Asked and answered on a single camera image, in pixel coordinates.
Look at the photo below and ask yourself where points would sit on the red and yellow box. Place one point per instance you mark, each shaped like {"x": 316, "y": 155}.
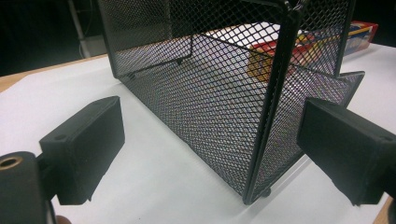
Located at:
{"x": 361, "y": 34}

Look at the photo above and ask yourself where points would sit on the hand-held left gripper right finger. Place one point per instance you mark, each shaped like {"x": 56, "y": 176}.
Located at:
{"x": 348, "y": 146}

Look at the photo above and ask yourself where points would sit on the white metal stand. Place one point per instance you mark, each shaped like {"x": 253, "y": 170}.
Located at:
{"x": 81, "y": 34}

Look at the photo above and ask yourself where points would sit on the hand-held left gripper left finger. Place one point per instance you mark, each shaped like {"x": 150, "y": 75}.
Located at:
{"x": 84, "y": 146}

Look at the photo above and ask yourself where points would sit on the black metal mesh rack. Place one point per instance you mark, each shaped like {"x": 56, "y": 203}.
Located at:
{"x": 218, "y": 102}

